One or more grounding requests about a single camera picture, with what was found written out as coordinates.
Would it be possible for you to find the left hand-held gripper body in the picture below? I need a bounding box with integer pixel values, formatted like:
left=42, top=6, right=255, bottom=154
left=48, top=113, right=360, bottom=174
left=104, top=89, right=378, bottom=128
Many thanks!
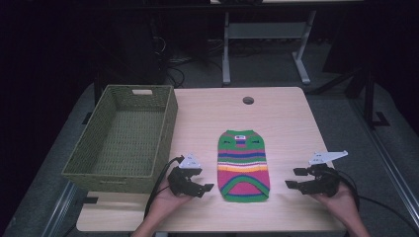
left=167, top=153, right=206, bottom=198

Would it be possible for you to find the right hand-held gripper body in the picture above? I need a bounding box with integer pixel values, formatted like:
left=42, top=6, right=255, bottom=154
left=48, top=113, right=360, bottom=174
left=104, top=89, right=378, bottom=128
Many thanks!
left=297, top=150, right=349, bottom=198

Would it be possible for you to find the striped knitted pet sweater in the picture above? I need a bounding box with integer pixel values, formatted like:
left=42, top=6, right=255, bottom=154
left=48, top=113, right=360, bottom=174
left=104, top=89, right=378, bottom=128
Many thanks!
left=216, top=129, right=271, bottom=203

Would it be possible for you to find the person's left hand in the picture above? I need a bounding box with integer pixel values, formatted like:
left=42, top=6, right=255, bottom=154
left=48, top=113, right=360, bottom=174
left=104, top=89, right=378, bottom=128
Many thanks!
left=148, top=184, right=196, bottom=228

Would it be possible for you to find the person's right hand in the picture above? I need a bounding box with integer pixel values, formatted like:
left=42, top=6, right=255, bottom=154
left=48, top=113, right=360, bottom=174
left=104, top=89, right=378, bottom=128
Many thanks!
left=310, top=182, right=361, bottom=225

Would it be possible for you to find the green woven basket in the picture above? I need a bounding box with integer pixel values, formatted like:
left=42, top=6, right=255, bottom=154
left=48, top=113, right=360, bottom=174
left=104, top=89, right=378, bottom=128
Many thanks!
left=61, top=84, right=179, bottom=195

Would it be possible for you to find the black floor stand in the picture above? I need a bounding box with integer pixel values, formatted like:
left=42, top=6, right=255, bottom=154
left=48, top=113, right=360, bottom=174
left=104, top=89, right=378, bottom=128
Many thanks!
left=322, top=63, right=391, bottom=130

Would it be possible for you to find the dark computer tower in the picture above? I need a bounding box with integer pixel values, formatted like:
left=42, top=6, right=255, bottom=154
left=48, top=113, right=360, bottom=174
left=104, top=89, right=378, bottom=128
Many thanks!
left=95, top=16, right=168, bottom=87

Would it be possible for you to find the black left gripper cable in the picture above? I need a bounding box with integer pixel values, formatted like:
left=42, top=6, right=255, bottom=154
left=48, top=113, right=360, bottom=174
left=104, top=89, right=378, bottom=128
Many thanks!
left=143, top=155, right=185, bottom=219

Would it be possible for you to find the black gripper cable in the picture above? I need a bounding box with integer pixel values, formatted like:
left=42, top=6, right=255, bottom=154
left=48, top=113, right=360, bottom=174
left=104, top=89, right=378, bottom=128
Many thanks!
left=334, top=169, right=419, bottom=232
left=143, top=155, right=185, bottom=219

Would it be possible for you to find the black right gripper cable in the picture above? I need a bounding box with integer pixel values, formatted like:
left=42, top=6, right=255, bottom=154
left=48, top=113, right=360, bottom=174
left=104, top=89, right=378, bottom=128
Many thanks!
left=334, top=169, right=419, bottom=232

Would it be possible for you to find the metal floor rail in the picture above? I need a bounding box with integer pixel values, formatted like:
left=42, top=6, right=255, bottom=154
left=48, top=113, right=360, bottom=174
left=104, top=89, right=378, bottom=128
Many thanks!
left=349, top=98, right=419, bottom=228
left=41, top=181, right=79, bottom=237

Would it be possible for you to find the tangle of floor cables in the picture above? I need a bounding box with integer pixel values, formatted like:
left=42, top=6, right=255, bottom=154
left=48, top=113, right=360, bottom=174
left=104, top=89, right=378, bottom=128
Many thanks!
left=166, top=55, right=194, bottom=89

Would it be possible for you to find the white metal desk frame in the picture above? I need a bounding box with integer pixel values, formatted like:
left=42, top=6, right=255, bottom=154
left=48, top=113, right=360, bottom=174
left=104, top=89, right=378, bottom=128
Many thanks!
left=221, top=9, right=317, bottom=86

